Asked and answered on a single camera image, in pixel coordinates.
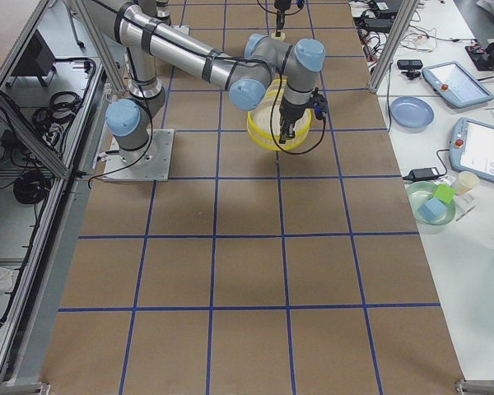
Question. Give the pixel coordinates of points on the teach pendant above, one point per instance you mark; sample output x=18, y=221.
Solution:
x=472, y=148
x=459, y=88

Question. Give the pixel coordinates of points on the blue plate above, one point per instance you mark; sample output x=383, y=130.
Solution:
x=411, y=112

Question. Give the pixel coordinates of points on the blue foam cube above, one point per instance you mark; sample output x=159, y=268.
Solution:
x=432, y=210

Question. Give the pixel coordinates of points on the aluminium frame post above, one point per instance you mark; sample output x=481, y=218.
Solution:
x=399, y=27

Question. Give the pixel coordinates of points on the black webcam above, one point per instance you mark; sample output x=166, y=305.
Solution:
x=411, y=68

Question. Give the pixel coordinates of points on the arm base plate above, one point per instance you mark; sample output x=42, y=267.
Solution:
x=150, y=163

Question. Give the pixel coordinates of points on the teach pendant far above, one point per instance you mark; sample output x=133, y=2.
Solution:
x=459, y=88

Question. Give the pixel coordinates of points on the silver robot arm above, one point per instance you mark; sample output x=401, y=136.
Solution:
x=245, y=78

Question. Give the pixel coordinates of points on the green bowl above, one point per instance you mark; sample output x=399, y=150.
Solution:
x=420, y=192

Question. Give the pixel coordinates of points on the yellow rimmed steamer layer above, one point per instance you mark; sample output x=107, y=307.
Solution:
x=261, y=130

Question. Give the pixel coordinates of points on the black power adapter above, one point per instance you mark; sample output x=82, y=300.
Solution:
x=422, y=174

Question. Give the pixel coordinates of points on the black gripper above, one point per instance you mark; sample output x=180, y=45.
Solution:
x=291, y=112
x=279, y=7

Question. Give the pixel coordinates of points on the pale green plate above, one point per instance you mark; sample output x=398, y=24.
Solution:
x=281, y=36

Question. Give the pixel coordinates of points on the green foam cube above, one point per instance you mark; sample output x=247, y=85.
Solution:
x=444, y=193

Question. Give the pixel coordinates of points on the paper cup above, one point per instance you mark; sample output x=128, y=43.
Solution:
x=465, y=182

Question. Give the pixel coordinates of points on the teach pendant near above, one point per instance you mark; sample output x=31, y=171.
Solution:
x=472, y=148

